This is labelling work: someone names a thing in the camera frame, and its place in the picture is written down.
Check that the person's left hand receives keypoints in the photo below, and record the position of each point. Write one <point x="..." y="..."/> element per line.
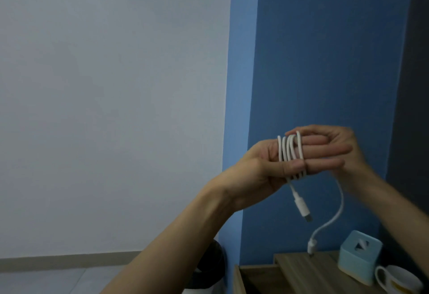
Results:
<point x="264" y="169"/>

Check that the person's right hand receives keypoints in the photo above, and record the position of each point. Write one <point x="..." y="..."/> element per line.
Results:
<point x="342" y="149"/>

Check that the wooden drawer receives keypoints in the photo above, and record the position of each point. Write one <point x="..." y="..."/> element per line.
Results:
<point x="261" y="280"/>

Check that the teal tissue box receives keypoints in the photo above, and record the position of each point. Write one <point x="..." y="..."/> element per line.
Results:
<point x="358" y="260"/>

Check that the white mug yellow label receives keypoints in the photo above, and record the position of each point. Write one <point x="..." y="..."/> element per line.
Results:
<point x="399" y="280"/>

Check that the person's left forearm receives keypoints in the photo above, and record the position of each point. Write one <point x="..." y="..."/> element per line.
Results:
<point x="167" y="250"/>

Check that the person's right forearm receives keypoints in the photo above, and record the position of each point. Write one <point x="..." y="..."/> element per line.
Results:
<point x="392" y="213"/>

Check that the black trash bin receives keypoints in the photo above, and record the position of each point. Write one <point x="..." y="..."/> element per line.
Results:
<point x="211" y="267"/>

